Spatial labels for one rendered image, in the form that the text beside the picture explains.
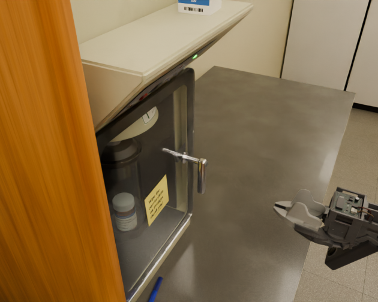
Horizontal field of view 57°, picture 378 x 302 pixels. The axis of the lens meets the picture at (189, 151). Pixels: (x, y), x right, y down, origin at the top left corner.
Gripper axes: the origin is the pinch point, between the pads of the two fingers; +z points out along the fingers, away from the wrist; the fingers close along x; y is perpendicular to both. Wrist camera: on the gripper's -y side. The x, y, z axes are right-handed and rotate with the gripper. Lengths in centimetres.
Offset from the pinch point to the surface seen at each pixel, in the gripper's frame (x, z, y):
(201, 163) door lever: 0.7, 17.0, 6.3
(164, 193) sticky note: 8.6, 21.6, 2.4
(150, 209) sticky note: 13.6, 21.6, 2.4
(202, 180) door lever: 0.7, 16.8, 1.7
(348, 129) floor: -245, -10, -114
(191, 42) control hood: 16.2, 11.5, 36.6
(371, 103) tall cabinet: -284, -23, -104
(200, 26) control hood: 10.5, 13.2, 36.7
